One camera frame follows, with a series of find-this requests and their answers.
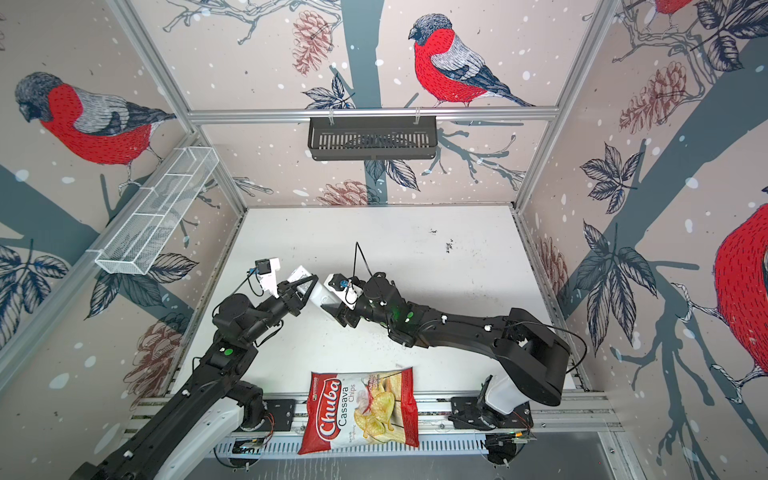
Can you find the white mesh wire basket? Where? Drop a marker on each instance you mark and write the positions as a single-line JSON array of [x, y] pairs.
[[143, 235]]

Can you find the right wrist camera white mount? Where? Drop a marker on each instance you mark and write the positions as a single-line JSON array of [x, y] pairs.
[[344, 288]]

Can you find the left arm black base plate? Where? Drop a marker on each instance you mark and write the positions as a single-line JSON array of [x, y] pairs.
[[269, 415]]

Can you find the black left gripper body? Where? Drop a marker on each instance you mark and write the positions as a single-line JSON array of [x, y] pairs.
[[283, 306]]

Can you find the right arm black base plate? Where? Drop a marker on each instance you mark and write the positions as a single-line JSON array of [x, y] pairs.
[[471, 413]]

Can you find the white remote control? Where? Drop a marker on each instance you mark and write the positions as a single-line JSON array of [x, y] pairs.
[[325, 296]]

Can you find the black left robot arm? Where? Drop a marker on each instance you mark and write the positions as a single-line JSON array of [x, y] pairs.
[[214, 401]]

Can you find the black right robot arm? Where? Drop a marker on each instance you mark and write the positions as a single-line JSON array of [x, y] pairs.
[[534, 357]]

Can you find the black hanging wire basket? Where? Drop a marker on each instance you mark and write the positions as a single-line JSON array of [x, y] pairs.
[[373, 138]]

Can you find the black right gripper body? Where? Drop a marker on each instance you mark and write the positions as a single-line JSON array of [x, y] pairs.
[[356, 314]]

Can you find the red Chuba cassava chips bag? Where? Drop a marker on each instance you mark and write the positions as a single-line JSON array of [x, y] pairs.
[[360, 409]]

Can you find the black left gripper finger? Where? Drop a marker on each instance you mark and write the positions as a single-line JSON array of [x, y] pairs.
[[307, 286], [286, 289]]

